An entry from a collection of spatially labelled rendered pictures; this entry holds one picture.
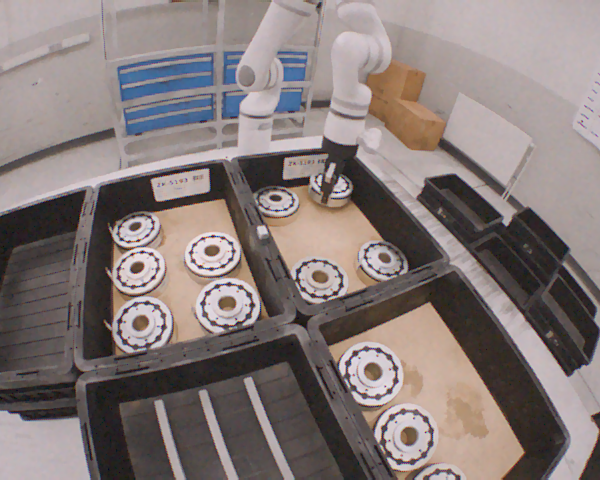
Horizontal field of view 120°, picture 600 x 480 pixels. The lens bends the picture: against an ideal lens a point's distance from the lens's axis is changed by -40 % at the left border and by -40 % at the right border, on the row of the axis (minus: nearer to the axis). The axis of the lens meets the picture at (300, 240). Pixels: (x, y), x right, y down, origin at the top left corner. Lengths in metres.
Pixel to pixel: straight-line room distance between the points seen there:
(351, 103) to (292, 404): 0.49
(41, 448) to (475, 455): 0.79
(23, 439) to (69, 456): 0.13
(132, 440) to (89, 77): 3.04
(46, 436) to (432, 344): 0.78
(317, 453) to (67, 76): 3.24
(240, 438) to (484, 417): 0.40
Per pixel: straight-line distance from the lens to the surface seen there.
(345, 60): 0.49
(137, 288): 0.50
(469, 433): 0.53
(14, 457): 0.77
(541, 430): 0.57
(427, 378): 0.51
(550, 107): 3.26
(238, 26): 3.21
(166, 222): 0.64
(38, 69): 3.30
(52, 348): 0.57
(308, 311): 0.37
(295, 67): 2.56
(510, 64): 3.46
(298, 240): 0.58
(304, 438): 0.42
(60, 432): 0.68
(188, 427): 0.43
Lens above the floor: 1.25
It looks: 46 degrees down
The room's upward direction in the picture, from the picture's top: 11 degrees clockwise
